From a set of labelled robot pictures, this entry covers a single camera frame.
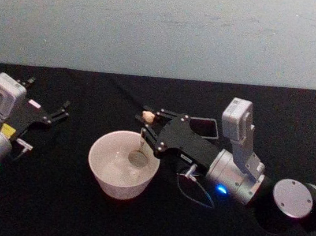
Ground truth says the white bowl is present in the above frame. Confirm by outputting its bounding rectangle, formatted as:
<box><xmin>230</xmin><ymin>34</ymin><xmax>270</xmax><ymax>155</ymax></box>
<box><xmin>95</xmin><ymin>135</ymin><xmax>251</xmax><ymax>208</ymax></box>
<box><xmin>83</xmin><ymin>126</ymin><xmax>165</xmax><ymax>205</ymax></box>

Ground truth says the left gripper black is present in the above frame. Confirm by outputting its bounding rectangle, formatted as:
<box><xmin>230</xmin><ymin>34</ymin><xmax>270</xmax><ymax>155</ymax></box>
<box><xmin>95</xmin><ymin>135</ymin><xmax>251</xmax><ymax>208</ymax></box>
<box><xmin>2</xmin><ymin>74</ymin><xmax>75</xmax><ymax>149</ymax></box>

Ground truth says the pale wall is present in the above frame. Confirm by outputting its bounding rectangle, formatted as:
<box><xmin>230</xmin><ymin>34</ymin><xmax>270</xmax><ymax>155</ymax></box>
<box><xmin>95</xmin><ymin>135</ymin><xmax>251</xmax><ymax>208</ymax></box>
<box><xmin>0</xmin><ymin>0</ymin><xmax>316</xmax><ymax>107</ymax></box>

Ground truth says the thin dark cable, silver plug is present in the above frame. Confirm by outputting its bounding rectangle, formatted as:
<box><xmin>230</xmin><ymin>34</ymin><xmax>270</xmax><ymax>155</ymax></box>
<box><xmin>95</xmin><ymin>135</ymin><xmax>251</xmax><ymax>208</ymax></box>
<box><xmin>9</xmin><ymin>137</ymin><xmax>34</xmax><ymax>163</ymax></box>
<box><xmin>173</xmin><ymin>161</ymin><xmax>221</xmax><ymax>210</ymax></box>

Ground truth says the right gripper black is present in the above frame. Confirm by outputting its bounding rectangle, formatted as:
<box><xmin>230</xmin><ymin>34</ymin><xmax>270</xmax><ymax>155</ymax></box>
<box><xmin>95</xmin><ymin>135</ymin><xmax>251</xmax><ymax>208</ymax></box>
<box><xmin>135</xmin><ymin>104</ymin><xmax>224</xmax><ymax>173</ymax></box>

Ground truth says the black table cloth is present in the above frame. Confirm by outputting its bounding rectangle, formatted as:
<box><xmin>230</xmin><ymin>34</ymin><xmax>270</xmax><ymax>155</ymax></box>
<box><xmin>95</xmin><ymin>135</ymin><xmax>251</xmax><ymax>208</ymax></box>
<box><xmin>0</xmin><ymin>48</ymin><xmax>316</xmax><ymax>236</ymax></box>

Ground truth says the metal spoon with beige handle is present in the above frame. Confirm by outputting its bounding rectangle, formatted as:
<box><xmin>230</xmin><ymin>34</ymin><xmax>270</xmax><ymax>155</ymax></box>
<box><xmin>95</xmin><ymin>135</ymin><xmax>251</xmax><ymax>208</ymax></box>
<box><xmin>127</xmin><ymin>108</ymin><xmax>157</xmax><ymax>168</ymax></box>

